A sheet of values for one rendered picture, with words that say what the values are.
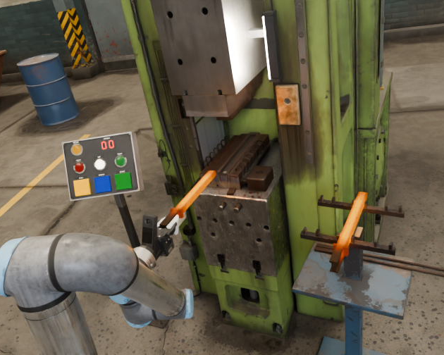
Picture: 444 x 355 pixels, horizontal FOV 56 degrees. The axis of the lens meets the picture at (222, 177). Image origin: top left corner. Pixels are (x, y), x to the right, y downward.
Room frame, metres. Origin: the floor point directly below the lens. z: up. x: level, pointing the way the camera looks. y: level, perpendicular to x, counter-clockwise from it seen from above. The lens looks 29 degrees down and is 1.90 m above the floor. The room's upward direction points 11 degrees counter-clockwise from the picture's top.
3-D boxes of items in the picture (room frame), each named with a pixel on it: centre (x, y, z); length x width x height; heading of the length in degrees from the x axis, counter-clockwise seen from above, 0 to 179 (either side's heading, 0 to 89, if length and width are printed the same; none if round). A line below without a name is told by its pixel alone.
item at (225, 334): (1.60, 0.04, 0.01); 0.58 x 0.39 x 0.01; 60
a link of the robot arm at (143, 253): (1.08, 0.31, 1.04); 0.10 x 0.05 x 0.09; 60
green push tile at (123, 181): (1.72, 0.45, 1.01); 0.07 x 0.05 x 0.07; 85
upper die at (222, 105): (1.83, -0.09, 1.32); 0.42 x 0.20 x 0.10; 150
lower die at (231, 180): (1.83, -0.09, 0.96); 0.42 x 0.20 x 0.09; 150
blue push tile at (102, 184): (1.72, 0.55, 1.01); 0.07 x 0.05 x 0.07; 85
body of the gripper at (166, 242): (1.15, 0.27, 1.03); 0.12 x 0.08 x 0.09; 150
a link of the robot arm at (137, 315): (1.00, 0.35, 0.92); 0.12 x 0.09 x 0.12; 81
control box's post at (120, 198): (1.85, 0.54, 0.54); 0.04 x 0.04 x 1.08; 60
